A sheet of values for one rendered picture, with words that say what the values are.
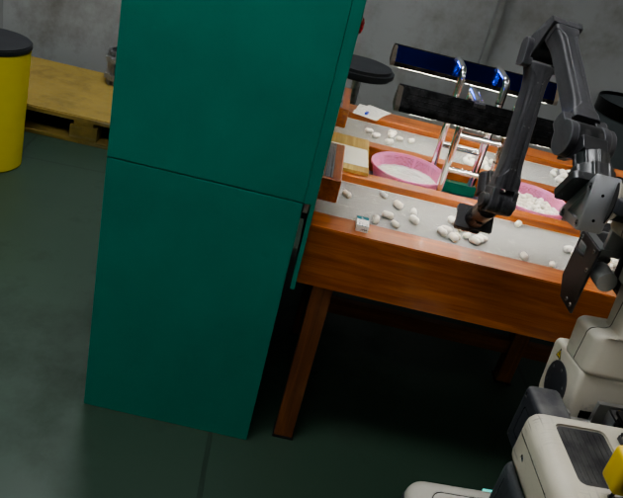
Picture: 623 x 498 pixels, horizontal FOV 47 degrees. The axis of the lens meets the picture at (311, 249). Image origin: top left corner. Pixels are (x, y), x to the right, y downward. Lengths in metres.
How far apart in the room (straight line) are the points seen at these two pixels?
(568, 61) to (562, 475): 0.88
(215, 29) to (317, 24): 0.24
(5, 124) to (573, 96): 2.67
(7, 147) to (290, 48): 2.19
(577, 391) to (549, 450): 0.29
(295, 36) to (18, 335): 1.47
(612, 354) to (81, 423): 1.51
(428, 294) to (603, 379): 0.59
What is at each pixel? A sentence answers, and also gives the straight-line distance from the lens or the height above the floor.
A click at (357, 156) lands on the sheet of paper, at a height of 0.78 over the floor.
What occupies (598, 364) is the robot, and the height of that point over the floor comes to 0.84.
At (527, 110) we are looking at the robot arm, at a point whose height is 1.20.
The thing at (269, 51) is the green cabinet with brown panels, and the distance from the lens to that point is 1.74.
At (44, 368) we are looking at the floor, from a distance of 2.51.
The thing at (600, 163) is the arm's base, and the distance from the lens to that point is 1.47.
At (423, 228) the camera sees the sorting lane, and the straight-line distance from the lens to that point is 2.15.
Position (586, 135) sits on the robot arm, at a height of 1.26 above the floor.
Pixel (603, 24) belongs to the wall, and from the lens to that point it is 5.33.
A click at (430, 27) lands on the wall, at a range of 5.04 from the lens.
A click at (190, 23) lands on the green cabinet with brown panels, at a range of 1.76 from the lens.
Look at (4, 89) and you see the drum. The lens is 3.56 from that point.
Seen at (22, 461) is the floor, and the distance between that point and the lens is 2.22.
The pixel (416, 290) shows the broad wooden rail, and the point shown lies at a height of 0.64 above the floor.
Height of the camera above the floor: 1.61
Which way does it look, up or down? 28 degrees down
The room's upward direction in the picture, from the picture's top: 14 degrees clockwise
